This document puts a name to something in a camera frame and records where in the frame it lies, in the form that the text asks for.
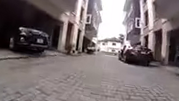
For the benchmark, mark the vehicle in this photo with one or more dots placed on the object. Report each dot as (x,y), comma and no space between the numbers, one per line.
(91,49)

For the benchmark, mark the small plant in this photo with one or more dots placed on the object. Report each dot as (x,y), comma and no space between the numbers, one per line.
(69,48)

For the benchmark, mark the white house with dark roof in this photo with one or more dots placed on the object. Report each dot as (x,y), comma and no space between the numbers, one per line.
(110,46)

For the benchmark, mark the grey brick paved road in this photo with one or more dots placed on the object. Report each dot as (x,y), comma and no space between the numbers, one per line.
(100,78)

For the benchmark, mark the tree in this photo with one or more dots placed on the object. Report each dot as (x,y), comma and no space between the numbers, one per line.
(121,37)

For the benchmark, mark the grey building with balconies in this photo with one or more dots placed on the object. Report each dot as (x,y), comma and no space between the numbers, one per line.
(94,10)

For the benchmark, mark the dark car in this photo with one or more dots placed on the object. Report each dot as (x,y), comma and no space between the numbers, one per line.
(137,55)

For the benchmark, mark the grey multi-storey building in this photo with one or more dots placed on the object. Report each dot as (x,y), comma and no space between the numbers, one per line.
(133,12)

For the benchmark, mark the black car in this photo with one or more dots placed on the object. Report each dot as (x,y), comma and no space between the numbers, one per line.
(30,38)

